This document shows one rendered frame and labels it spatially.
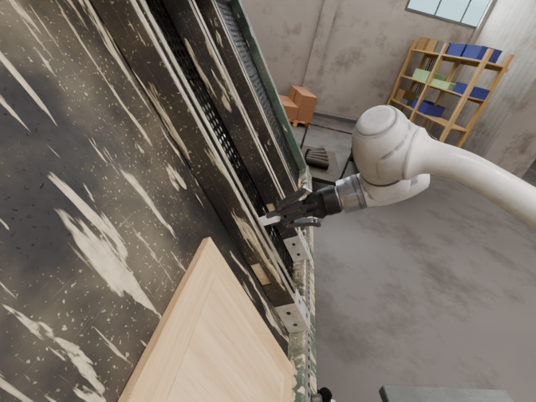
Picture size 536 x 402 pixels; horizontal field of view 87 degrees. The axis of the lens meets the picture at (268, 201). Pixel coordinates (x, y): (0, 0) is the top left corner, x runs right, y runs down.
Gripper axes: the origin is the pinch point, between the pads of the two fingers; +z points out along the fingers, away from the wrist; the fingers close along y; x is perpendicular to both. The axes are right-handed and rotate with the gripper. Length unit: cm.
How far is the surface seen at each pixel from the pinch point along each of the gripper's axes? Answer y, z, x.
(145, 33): 50, 2, 8
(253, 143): 15.5, 2.1, -25.5
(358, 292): -153, 0, -109
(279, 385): -30.8, 6.9, 27.6
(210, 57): 44, 3, -25
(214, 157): 23.8, 1.7, 8.0
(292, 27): 72, 1, -693
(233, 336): -6.8, 6.9, 30.5
